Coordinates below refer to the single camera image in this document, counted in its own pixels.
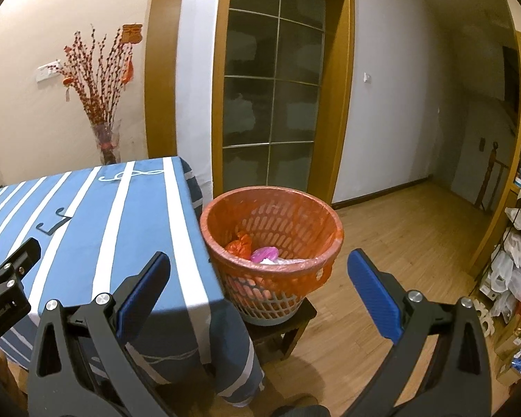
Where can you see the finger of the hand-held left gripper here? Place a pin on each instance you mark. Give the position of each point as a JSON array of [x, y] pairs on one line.
[[19, 256]]

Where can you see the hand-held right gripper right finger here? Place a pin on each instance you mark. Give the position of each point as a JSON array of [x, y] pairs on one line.
[[373, 295]]

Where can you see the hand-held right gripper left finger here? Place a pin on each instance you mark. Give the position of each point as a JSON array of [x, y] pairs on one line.
[[143, 295]]

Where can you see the white plastic bag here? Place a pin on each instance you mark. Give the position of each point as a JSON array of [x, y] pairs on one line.
[[291, 261]]

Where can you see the slotted plastic waste basket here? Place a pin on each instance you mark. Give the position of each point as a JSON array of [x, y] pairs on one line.
[[265, 308]]

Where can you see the pink plastic bag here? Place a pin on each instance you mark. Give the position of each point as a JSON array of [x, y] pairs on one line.
[[265, 254]]

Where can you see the wooden table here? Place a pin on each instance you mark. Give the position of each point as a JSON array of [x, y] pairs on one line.
[[6, 371]]

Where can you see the dark wooden stool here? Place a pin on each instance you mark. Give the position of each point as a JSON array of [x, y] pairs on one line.
[[295, 325]]

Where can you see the blue white striped tablecloth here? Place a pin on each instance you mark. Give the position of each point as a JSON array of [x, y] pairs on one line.
[[147, 208]]

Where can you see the white lumpy object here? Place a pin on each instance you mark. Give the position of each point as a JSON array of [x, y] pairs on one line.
[[486, 317]]

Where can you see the glass vase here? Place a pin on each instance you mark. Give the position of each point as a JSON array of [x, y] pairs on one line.
[[106, 143]]

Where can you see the cardboard box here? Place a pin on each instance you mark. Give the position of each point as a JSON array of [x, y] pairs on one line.
[[510, 349]]

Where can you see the wooden stair railing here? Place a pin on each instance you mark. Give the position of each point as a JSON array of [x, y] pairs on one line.
[[490, 169]]

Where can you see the grey door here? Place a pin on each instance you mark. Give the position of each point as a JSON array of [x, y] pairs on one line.
[[469, 147]]

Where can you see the red decorative branches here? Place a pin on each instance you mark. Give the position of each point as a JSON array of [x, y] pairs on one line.
[[97, 91]]

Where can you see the frosted glass sliding door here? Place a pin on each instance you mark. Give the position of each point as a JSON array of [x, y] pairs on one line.
[[273, 95]]

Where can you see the white wall socket panel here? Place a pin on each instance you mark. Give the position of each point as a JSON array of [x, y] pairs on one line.
[[47, 72]]

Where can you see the wooden door frame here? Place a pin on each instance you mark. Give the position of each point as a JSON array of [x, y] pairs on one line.
[[345, 95]]

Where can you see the white light switch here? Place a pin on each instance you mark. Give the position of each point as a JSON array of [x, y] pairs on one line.
[[367, 77]]

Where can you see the wooden wall trim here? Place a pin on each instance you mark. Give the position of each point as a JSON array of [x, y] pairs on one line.
[[160, 74]]

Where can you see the red gold wall ornament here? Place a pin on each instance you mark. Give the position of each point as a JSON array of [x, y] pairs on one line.
[[131, 34]]

